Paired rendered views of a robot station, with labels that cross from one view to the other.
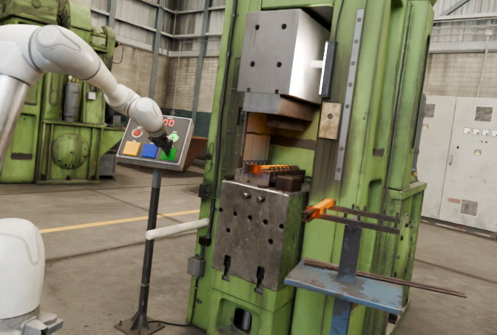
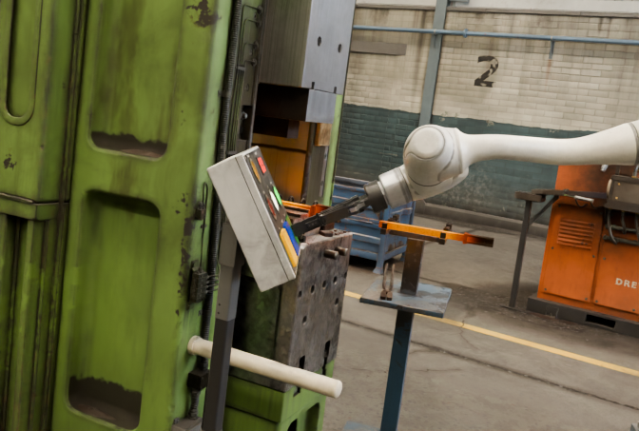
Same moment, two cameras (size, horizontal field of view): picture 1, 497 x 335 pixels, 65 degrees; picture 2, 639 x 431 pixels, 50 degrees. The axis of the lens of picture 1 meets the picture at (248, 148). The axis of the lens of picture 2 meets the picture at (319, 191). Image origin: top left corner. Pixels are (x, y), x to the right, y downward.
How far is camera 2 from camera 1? 298 cm
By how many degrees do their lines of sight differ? 97
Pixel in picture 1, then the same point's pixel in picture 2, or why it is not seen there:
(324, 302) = not seen: hidden behind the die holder
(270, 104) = (329, 109)
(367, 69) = not seen: hidden behind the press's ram
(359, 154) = (333, 160)
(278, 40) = (341, 9)
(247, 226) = (321, 298)
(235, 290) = (304, 397)
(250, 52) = (319, 19)
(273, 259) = (337, 322)
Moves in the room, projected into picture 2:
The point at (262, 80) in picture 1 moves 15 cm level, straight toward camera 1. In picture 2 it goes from (325, 70) to (375, 77)
